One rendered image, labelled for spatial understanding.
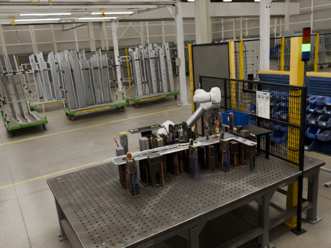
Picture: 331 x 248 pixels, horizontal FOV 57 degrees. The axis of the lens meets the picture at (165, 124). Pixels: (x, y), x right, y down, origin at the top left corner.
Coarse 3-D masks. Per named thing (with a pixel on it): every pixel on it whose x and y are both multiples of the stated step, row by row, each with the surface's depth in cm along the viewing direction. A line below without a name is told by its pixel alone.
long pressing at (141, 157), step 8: (224, 136) 332; (232, 136) 330; (176, 144) 319; (184, 144) 317; (200, 144) 313; (208, 144) 313; (144, 152) 303; (160, 152) 299; (168, 152) 298; (112, 160) 288; (120, 160) 286; (136, 160) 285
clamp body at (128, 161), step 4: (128, 160) 268; (132, 160) 271; (128, 164) 269; (136, 164) 270; (128, 168) 272; (132, 168) 269; (136, 168) 270; (128, 172) 272; (132, 172) 270; (136, 172) 272; (128, 176) 278; (132, 176) 270; (136, 176) 273; (132, 180) 273; (128, 184) 281; (132, 184) 273; (136, 184) 275; (132, 188) 273; (136, 188) 275; (132, 192) 274; (136, 192) 276; (132, 196) 275; (136, 196) 276
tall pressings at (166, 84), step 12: (156, 48) 1098; (168, 48) 1099; (144, 60) 1083; (156, 60) 1108; (168, 60) 1102; (144, 72) 1085; (156, 72) 1132; (168, 72) 1109; (156, 84) 1110; (168, 84) 1120
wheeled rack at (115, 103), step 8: (56, 64) 955; (112, 64) 1036; (64, 72) 882; (112, 80) 1051; (64, 104) 971; (96, 104) 982; (104, 104) 991; (112, 104) 980; (120, 104) 980; (72, 112) 913; (80, 112) 924
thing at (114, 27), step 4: (112, 24) 1401; (116, 24) 1374; (112, 28) 1407; (116, 28) 1389; (112, 32) 1417; (112, 36) 1426; (116, 36) 1421; (116, 40) 1425; (116, 44) 1428; (116, 48) 1431; (116, 52) 1435; (116, 56) 1438; (116, 60) 1442; (116, 64) 1452; (116, 68) 1462; (120, 68) 1460; (120, 80) 1471; (120, 84) 1474; (120, 88) 1478
